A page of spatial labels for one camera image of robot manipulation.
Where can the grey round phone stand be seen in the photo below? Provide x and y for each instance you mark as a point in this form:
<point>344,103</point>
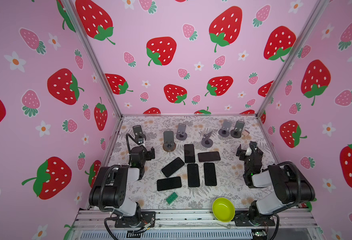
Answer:
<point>224,131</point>

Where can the grey back centre stand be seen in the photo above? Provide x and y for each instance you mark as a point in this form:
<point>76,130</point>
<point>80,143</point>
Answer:
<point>181,132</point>

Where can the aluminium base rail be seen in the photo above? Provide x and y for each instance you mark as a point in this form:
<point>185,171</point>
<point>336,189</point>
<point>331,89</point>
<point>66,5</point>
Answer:
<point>294,224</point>

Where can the lime green bowl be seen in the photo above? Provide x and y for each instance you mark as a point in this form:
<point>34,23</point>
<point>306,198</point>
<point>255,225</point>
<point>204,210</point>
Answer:
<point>223,210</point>

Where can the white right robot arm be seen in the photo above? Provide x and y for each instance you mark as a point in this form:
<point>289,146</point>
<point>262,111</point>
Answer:
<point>290,186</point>

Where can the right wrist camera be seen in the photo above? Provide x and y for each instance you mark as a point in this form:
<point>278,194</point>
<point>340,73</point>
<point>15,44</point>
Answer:
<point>252,149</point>

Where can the grey centre phone stand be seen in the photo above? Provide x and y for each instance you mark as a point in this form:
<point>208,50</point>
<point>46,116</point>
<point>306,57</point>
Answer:
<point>207,142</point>

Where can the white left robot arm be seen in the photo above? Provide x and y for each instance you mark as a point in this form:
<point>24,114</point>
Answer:
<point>109,190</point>

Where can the wooden base phone stand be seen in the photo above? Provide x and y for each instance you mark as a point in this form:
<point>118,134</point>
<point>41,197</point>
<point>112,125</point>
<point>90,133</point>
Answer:
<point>169,144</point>

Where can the green lego brick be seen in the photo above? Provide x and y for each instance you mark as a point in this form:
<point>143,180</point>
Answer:
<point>171,198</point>

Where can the black phone wooden stand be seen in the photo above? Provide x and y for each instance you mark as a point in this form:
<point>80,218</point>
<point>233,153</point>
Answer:
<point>172,167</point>

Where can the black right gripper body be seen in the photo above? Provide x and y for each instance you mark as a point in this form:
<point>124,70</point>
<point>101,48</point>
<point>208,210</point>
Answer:
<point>246,160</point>

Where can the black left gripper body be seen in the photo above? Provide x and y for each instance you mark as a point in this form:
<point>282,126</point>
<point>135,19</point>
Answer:
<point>142,163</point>

